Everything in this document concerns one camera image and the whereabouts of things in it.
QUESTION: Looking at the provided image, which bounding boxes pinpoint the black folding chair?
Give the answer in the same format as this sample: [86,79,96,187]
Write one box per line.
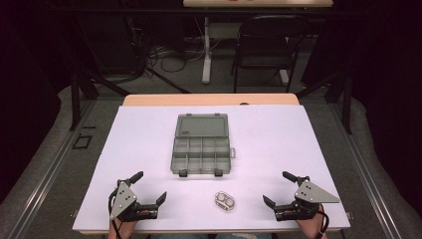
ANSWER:
[230,14,312,95]

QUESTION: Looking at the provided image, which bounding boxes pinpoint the wooden table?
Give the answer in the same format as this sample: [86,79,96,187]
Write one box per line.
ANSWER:
[79,93,346,235]

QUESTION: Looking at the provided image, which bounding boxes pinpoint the black metal stand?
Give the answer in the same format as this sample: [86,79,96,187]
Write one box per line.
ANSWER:
[69,68,133,131]
[296,68,353,135]

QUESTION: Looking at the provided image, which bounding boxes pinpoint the white table mat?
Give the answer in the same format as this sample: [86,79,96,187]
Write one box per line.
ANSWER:
[72,104,351,233]

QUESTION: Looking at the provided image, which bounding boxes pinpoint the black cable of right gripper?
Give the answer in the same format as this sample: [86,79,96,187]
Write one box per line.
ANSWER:
[315,204,330,239]

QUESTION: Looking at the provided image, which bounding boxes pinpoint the clear grey plastic compartment box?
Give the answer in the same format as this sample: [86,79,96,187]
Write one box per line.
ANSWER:
[169,113,237,178]

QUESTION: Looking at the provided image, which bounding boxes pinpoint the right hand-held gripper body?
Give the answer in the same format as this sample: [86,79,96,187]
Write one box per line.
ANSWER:
[274,175,341,222]

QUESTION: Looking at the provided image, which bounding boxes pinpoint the person's left hand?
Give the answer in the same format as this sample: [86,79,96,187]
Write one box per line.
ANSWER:
[107,217,138,239]

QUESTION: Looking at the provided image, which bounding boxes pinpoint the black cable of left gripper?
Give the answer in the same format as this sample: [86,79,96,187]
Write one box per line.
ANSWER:
[107,188,123,239]

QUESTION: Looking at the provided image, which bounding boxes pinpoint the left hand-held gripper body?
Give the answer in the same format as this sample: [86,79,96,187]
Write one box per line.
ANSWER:
[108,178,159,223]

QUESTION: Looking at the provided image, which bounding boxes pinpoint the white-legged desk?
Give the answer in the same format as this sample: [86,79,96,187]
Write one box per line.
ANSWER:
[182,0,334,86]

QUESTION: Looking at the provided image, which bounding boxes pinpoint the person's right hand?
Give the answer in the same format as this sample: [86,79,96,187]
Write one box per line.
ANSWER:
[294,204,326,239]

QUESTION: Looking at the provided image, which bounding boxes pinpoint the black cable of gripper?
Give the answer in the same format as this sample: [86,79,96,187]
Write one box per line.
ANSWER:
[107,188,123,239]
[315,204,330,239]

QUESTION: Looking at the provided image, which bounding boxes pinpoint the metal floor rail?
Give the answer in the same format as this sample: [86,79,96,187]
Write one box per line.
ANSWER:
[6,99,98,239]
[326,99,404,239]

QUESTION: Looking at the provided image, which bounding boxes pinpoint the small clear oval case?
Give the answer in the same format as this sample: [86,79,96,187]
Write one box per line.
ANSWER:
[213,190,237,213]

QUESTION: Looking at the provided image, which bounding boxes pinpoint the bundle of floor cables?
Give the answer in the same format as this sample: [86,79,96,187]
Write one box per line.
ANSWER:
[130,16,208,75]

